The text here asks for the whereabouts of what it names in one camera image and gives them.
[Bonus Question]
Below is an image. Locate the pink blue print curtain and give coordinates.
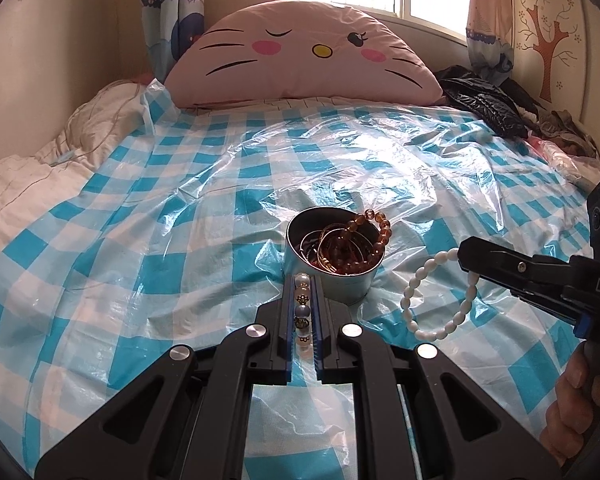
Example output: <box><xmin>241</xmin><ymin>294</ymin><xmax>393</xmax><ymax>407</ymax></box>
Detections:
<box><xmin>462</xmin><ymin>0</ymin><xmax>518</xmax><ymax>86</ymax></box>

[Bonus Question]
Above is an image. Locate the large amber bead bracelet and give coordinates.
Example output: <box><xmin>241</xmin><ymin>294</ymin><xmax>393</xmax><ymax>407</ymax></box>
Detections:
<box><xmin>325</xmin><ymin>210</ymin><xmax>394</xmax><ymax>275</ymax></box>

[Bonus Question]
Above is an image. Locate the pile of clothes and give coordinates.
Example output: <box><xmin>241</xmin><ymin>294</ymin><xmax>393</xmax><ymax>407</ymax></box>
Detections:
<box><xmin>525</xmin><ymin>105</ymin><xmax>600</xmax><ymax>181</ymax></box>

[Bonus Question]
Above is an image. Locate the black shiny jacket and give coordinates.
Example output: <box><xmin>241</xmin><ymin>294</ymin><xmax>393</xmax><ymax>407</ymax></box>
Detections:
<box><xmin>437</xmin><ymin>65</ymin><xmax>536</xmax><ymax>138</ymax></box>

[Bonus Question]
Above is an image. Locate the round metal tin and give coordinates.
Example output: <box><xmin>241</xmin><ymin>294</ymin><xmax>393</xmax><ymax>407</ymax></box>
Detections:
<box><xmin>286</xmin><ymin>208</ymin><xmax>387</xmax><ymax>306</ymax></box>

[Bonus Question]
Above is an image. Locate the white quilt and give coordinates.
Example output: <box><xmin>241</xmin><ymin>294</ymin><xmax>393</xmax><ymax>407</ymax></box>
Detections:
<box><xmin>0</xmin><ymin>80</ymin><xmax>156</xmax><ymax>281</ymax></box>

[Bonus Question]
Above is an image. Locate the grey clear bead bracelet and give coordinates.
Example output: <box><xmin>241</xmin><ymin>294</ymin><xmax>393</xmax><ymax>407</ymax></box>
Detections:
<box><xmin>292</xmin><ymin>272</ymin><xmax>314</xmax><ymax>361</ymax></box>

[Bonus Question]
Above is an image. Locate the blue whale print curtain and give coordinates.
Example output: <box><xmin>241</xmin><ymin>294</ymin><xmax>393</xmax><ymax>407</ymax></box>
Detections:
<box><xmin>139</xmin><ymin>0</ymin><xmax>208</xmax><ymax>81</ymax></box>

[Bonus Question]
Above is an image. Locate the brown tree wall sticker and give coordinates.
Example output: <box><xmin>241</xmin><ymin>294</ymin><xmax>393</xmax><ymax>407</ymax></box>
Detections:
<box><xmin>517</xmin><ymin>0</ymin><xmax>586</xmax><ymax>106</ymax></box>

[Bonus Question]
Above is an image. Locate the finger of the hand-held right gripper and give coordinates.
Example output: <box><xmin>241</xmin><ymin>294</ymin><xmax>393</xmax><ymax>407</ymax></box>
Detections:
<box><xmin>457</xmin><ymin>236</ymin><xmax>576</xmax><ymax>322</ymax></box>

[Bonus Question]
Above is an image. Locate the pink cat face pillow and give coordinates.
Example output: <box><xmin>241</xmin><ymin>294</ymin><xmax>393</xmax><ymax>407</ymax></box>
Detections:
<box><xmin>164</xmin><ymin>1</ymin><xmax>443</xmax><ymax>109</ymax></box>

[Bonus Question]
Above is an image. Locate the person's right hand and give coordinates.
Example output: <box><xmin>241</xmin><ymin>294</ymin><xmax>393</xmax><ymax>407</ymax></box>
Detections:
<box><xmin>539</xmin><ymin>347</ymin><xmax>600</xmax><ymax>471</ymax></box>

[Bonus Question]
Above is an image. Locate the thin metal bangle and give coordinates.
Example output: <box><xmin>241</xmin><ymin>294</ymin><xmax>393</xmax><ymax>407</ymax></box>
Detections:
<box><xmin>300</xmin><ymin>229</ymin><xmax>363</xmax><ymax>270</ymax></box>

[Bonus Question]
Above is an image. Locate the blue checked plastic sheet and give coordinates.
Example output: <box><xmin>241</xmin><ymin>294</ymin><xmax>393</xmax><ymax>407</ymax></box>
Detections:
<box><xmin>0</xmin><ymin>80</ymin><xmax>600</xmax><ymax>480</ymax></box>

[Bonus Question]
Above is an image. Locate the white oval bead bracelet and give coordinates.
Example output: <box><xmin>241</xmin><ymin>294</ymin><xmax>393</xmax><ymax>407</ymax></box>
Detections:
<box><xmin>401</xmin><ymin>251</ymin><xmax>481</xmax><ymax>343</ymax></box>

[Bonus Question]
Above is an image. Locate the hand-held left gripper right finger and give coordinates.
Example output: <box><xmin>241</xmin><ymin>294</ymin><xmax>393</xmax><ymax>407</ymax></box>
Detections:
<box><xmin>312</xmin><ymin>275</ymin><xmax>563</xmax><ymax>480</ymax></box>

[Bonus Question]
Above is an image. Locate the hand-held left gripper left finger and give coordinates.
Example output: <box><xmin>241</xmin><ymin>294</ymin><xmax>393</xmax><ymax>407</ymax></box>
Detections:
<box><xmin>35</xmin><ymin>274</ymin><xmax>301</xmax><ymax>480</ymax></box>

